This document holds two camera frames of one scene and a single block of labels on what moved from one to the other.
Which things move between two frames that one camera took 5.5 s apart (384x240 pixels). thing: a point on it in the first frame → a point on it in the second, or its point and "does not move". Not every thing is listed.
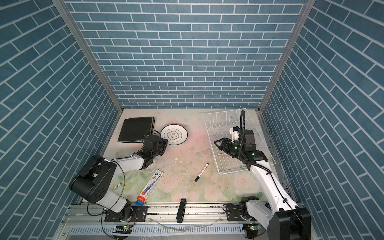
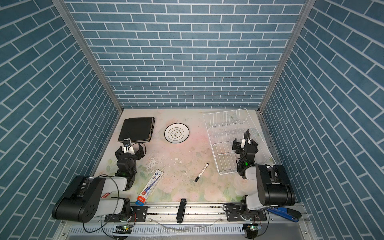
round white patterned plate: (175, 134) does not move
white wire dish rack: (218, 125) does not move
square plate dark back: (134, 129) does not move
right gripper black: (225, 145) → (237, 144)
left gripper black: (164, 142) → (136, 154)
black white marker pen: (197, 177) does not move
